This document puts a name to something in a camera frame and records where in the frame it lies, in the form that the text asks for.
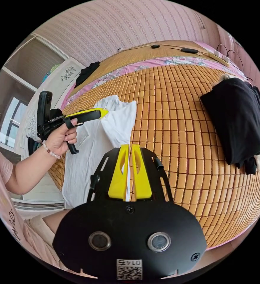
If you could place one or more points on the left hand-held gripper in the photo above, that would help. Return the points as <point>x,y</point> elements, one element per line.
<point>52,121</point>

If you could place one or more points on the black garment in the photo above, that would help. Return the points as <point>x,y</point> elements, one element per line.
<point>86,72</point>

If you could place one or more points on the white short sleeve shirt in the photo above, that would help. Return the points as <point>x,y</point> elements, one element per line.
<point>87,155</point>

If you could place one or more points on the window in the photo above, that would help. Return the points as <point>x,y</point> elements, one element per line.
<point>13,119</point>

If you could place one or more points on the bed with woven mat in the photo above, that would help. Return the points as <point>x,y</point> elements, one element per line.
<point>187,133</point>

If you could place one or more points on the person's left hand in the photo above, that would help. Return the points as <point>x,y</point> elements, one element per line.
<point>59,139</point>

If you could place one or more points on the white cupboard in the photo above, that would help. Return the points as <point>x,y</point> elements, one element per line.
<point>61,73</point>

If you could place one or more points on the person's body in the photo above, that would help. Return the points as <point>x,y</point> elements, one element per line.
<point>7,217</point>

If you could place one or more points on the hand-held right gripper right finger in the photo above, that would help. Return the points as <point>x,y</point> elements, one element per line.
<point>143,179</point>

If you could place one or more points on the person's left forearm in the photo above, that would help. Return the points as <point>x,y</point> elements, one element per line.
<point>32,170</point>

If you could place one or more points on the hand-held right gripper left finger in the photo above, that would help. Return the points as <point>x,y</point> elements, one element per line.
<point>117,177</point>

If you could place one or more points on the white power strip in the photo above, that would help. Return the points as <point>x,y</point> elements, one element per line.
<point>220,57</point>

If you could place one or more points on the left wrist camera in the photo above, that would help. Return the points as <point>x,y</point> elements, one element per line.
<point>44,106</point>

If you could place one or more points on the pile of clothes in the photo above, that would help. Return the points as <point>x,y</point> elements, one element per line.
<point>236,119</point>

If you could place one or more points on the small black oval device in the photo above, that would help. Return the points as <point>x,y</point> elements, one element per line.
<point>155,46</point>

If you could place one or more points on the long black device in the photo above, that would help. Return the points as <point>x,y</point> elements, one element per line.
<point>188,50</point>

